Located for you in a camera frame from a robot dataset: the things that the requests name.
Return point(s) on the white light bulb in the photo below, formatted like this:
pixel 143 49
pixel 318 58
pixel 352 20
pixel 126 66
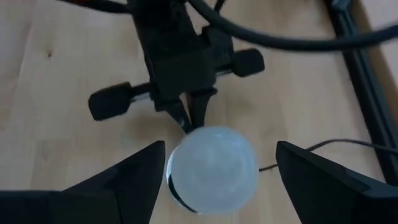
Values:
pixel 214 171

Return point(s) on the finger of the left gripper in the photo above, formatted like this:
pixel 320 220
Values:
pixel 199 105
pixel 178 115

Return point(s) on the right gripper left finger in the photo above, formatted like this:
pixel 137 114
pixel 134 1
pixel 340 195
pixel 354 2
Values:
pixel 109 199

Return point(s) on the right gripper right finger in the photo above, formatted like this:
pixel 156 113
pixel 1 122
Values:
pixel 335 196

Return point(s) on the beige desk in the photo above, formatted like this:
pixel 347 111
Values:
pixel 385 12

